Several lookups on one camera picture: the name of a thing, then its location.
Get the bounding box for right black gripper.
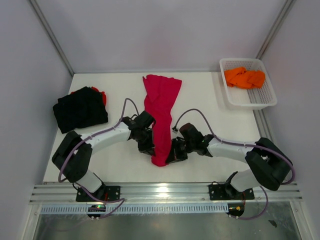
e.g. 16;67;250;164
166;137;195;164

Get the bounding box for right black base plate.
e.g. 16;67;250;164
208;181;255;201

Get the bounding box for left black controller board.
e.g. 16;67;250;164
87;204;106;219

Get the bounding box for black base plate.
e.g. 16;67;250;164
75;184;121;202
208;181;255;201

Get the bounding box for black controller board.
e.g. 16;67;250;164
87;204;106;219
227;203;245;218

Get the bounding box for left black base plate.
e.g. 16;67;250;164
75;184;121;202

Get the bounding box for aluminium front rail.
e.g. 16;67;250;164
29;182;303;205

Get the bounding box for aluminium side rail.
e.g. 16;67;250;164
253;109;287;181

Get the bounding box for black folded t shirt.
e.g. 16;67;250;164
52;94;109;134

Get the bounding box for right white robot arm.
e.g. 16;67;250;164
165;123;293;199

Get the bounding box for right black controller board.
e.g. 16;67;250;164
227;203;245;218

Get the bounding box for white perforated plastic basket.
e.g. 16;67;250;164
219;58;278;110

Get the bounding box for magenta t shirt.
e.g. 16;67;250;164
142;74;182;167

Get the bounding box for orange t shirt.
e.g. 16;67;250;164
223;67;266;90

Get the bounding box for red folded t shirt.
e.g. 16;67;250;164
70;86;107;106

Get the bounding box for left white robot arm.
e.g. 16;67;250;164
51;111;156;203

